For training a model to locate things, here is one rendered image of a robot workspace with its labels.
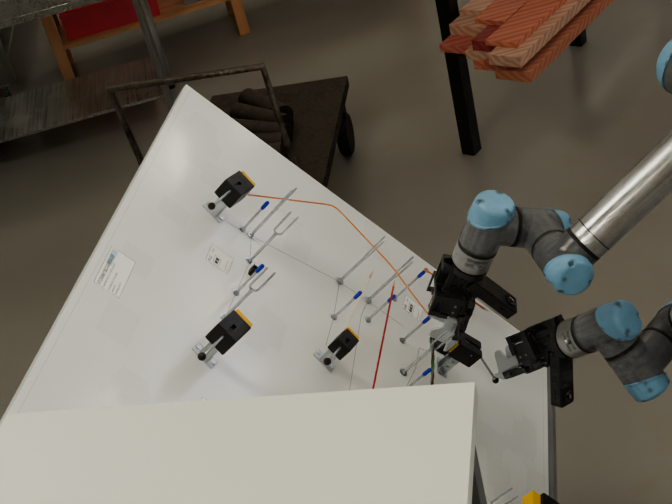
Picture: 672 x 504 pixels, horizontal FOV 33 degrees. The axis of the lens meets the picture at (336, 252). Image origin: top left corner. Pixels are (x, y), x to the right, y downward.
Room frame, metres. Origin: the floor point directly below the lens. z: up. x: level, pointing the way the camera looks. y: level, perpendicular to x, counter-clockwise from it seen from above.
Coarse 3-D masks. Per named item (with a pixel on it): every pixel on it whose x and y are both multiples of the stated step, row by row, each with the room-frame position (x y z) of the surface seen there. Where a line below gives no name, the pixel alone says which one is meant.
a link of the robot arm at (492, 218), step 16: (480, 192) 1.73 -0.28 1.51; (496, 192) 1.73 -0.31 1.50; (480, 208) 1.69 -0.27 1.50; (496, 208) 1.68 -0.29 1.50; (512, 208) 1.69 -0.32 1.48; (464, 224) 1.73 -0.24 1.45; (480, 224) 1.69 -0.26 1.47; (496, 224) 1.67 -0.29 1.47; (512, 224) 1.69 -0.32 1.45; (464, 240) 1.71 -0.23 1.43; (480, 240) 1.68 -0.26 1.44; (496, 240) 1.68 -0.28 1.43; (512, 240) 1.68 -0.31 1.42; (480, 256) 1.69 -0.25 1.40
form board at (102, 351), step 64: (192, 128) 2.07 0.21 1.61; (128, 192) 1.80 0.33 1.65; (192, 192) 1.89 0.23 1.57; (256, 192) 1.99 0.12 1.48; (320, 192) 2.11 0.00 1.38; (128, 256) 1.65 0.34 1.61; (192, 256) 1.72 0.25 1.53; (256, 256) 1.81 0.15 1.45; (320, 256) 1.91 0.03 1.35; (384, 256) 2.02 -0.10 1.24; (64, 320) 1.45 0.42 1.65; (128, 320) 1.51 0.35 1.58; (192, 320) 1.58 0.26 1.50; (256, 320) 1.65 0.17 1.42; (320, 320) 1.73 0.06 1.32; (384, 320) 1.83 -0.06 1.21; (64, 384) 1.34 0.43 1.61; (128, 384) 1.39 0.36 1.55; (192, 384) 1.45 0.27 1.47; (256, 384) 1.51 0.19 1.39; (320, 384) 1.58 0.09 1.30; (384, 384) 1.66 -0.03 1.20; (512, 384) 1.85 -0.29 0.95; (512, 448) 1.66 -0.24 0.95
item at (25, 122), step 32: (0, 0) 5.82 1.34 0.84; (32, 0) 5.49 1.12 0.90; (64, 0) 5.50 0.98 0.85; (96, 0) 5.51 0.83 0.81; (128, 64) 6.11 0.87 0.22; (160, 64) 5.55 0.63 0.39; (32, 96) 6.00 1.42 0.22; (64, 96) 5.89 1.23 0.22; (96, 96) 5.77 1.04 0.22; (128, 96) 5.66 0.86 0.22; (160, 96) 5.57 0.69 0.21; (0, 128) 5.68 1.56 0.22; (32, 128) 5.57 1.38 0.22
